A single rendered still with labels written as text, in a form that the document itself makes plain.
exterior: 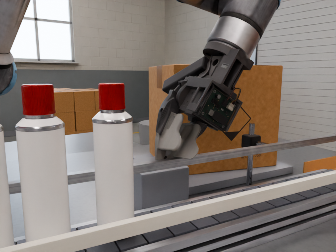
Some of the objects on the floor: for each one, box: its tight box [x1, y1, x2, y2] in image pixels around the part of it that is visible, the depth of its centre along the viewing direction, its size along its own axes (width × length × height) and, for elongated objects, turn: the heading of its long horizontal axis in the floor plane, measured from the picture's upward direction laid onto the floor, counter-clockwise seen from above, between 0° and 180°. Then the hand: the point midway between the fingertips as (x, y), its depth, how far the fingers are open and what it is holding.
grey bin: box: [139, 120, 150, 146], centre depth 303 cm, size 46×46×62 cm
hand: (161, 159), depth 48 cm, fingers closed
